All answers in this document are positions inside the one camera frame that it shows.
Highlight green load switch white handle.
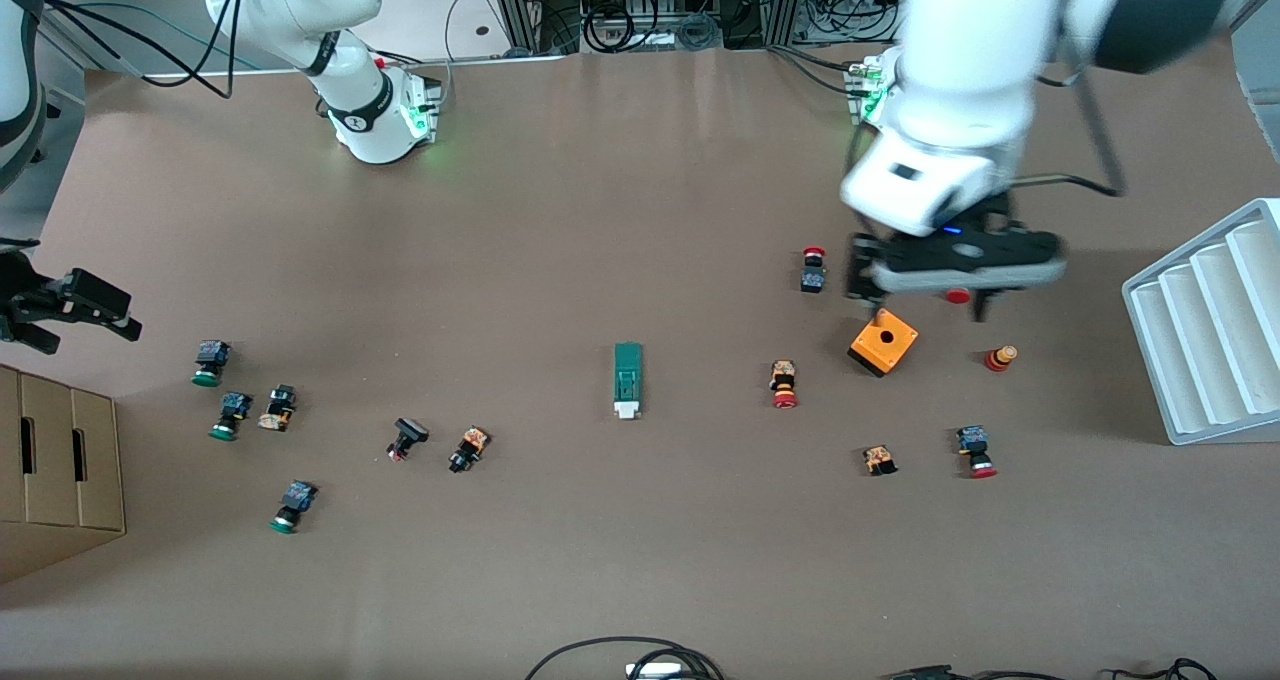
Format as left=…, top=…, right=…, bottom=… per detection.
left=612, top=341, right=644, bottom=421

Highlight brown cardboard box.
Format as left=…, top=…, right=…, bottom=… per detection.
left=0, top=363, right=127, bottom=586

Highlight green pushbutton blue contact block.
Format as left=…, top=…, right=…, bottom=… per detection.
left=208, top=391, right=253, bottom=443
left=268, top=480, right=319, bottom=536
left=191, top=339, right=232, bottom=389

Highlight black button orange contact block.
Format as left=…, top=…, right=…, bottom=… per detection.
left=257, top=384, right=299, bottom=433

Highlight white ridged tray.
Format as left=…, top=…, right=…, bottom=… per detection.
left=1121, top=198, right=1280, bottom=447

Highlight black selector orange contact block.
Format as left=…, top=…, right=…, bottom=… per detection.
left=448, top=425, right=492, bottom=475

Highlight orange button enclosure box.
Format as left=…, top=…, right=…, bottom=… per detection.
left=847, top=307, right=920, bottom=379

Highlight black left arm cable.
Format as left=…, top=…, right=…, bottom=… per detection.
left=1010, top=20, right=1126, bottom=199

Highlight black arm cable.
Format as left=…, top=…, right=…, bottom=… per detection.
left=1010, top=20, right=1126, bottom=199
left=40, top=0, right=256, bottom=99

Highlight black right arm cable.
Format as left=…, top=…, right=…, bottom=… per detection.
left=40, top=0, right=256, bottom=99

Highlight black flat-head switch red terminals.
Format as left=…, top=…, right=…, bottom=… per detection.
left=386, top=417, right=431, bottom=463

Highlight black thick cable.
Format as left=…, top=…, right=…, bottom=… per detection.
left=885, top=664, right=1076, bottom=680

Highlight black thin tangled cable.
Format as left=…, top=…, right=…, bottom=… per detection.
left=1100, top=657, right=1221, bottom=680

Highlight black looped cable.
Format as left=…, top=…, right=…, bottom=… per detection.
left=524, top=636, right=726, bottom=680

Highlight aluminium frame rack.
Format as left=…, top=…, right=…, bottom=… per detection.
left=488, top=0, right=816, bottom=53

